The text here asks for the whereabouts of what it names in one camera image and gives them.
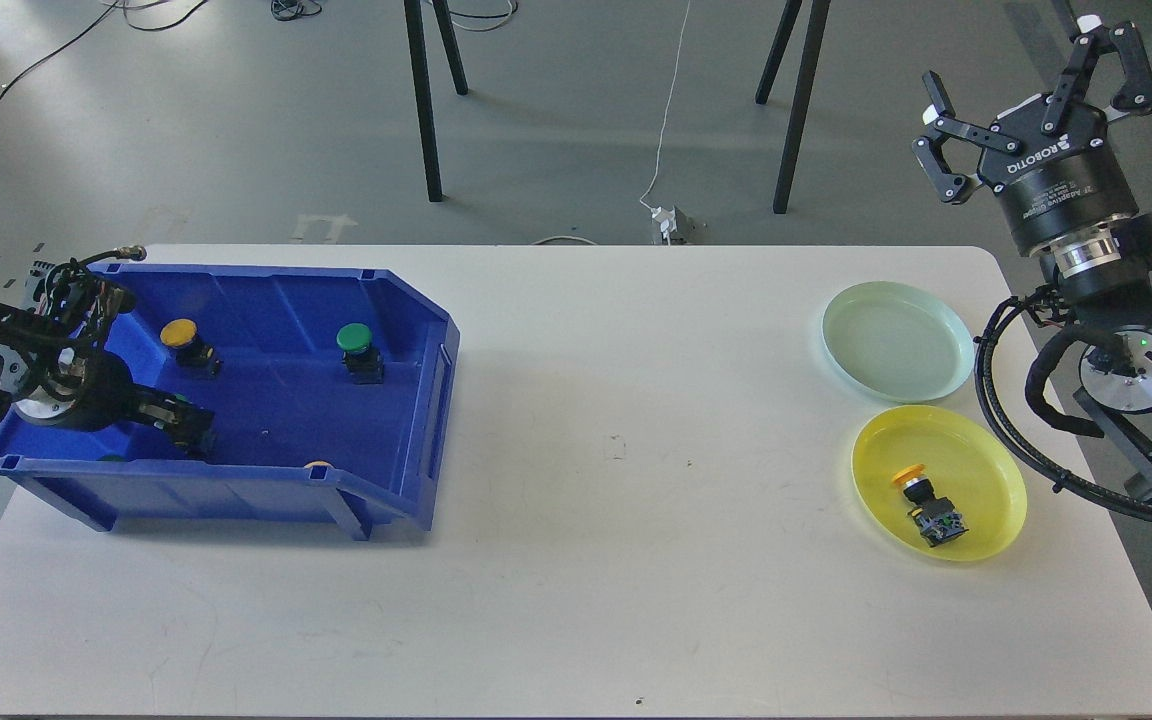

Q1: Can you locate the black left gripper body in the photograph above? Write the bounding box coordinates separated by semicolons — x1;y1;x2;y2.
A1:
12;350;136;432

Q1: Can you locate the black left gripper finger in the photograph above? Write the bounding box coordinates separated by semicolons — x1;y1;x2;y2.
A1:
132;388;215;433
136;415;212;460

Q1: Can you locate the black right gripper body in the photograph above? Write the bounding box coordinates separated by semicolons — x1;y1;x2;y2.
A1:
977;94;1139;258

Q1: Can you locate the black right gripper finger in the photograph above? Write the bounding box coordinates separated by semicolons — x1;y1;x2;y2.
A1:
911;70;1021;205
1038;16;1152;134

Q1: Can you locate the yellow push button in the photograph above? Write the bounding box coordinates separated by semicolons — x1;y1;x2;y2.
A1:
159;318;223;377
890;462;968;548

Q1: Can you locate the green push button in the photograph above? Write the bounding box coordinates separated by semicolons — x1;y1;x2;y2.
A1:
162;395;215;460
335;323;385;386

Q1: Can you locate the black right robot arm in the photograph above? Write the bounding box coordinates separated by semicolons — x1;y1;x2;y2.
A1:
911;1;1152;524

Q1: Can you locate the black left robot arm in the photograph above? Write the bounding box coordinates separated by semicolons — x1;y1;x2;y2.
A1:
0;245;217;460

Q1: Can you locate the light green plastic plate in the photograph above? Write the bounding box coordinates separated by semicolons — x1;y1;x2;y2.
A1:
819;281;973;404

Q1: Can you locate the yellow plastic plate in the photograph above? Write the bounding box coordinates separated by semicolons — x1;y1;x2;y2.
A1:
850;406;1028;562

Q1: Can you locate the blue plastic storage bin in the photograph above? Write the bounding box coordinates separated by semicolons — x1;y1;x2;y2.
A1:
0;263;460;541

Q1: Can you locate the black tripod leg right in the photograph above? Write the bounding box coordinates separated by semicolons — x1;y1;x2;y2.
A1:
755;1;832;215

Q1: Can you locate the black tripod leg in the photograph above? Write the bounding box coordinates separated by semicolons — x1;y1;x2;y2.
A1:
402;1;468;202
755;1;832;215

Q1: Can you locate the white power adapter plug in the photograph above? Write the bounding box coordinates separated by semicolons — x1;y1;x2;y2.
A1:
650;206;700;247

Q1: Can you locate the black tripod leg left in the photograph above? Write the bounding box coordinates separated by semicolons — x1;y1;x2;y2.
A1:
402;1;468;202

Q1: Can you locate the white power cable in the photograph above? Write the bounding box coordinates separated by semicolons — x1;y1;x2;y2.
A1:
638;0;691;211

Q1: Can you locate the black floor cable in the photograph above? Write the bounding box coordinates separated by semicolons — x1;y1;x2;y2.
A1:
0;0;517;166

